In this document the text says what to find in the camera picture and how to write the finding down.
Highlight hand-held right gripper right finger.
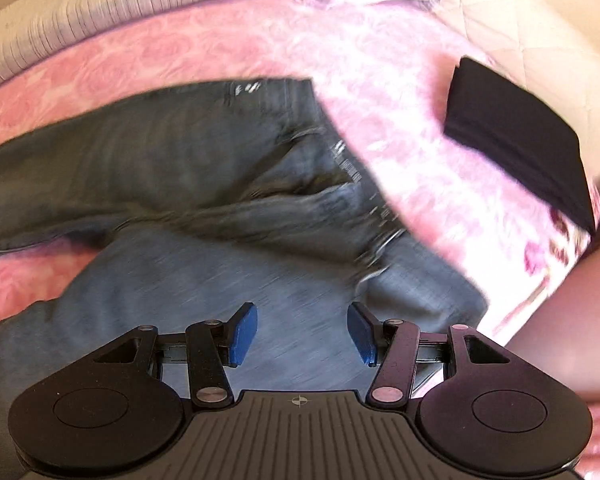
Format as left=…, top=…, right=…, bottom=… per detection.
left=346, top=301, right=514, bottom=409

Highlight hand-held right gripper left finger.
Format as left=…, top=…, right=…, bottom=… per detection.
left=92, top=302, right=259, bottom=409

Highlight grey jeans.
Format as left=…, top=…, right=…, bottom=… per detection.
left=0, top=77, right=492, bottom=411

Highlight pink floral blanket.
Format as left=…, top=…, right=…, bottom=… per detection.
left=0, top=0, right=598, bottom=346

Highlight person's leg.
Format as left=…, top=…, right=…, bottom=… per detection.
left=507, top=232, right=600, bottom=480

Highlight folded black cloth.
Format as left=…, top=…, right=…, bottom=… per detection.
left=443, top=57, right=597, bottom=233

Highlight white long bolster pillow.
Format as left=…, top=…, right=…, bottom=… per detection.
left=0, top=0, right=301, bottom=95

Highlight cream quilted mattress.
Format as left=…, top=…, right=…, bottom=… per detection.
left=430, top=0, right=600, bottom=181

